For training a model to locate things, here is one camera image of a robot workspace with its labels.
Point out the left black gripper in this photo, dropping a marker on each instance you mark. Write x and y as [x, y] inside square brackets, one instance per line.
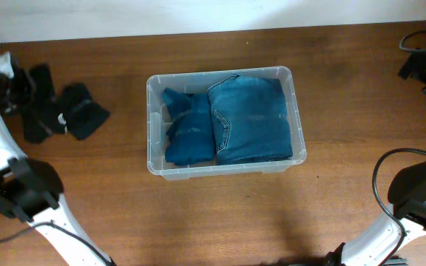
[24, 97]

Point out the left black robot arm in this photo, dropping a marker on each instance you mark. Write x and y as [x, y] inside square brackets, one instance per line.
[32, 191]

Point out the teal blue garment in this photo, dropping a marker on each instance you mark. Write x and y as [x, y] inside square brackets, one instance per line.
[191, 133]

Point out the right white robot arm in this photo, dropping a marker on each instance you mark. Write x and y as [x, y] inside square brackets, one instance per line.
[403, 218]

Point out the clear plastic storage bin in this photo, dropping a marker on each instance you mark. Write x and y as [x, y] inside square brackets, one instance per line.
[159, 121]

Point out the black garment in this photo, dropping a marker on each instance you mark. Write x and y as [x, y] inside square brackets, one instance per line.
[82, 114]
[42, 118]

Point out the dark blue jeans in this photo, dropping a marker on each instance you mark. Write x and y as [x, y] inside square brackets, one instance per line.
[250, 120]

